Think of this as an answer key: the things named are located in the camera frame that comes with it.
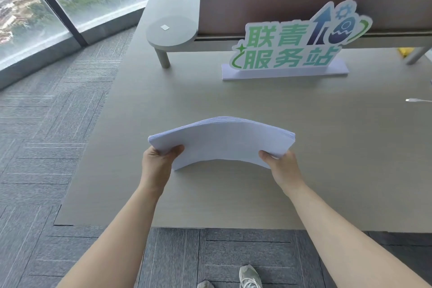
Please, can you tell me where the person's right forearm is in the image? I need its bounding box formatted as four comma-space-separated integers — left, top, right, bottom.
282, 182, 432, 288

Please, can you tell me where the grey table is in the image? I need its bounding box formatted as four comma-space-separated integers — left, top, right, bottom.
54, 0, 432, 234

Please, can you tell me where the person's right hand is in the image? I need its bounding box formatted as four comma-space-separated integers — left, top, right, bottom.
259, 149, 306, 197

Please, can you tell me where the person's left hand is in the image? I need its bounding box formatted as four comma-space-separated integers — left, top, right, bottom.
139, 144, 185, 199

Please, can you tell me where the green and white standing sign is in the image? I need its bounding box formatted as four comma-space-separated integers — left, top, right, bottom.
221, 0, 374, 81

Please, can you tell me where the grey desk shelf riser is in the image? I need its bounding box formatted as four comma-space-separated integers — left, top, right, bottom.
145, 14, 432, 69

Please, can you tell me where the person's left forearm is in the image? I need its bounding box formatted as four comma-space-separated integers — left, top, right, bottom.
55, 183, 161, 288

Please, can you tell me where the pile of white paper sheets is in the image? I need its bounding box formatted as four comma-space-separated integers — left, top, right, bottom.
148, 116, 296, 171

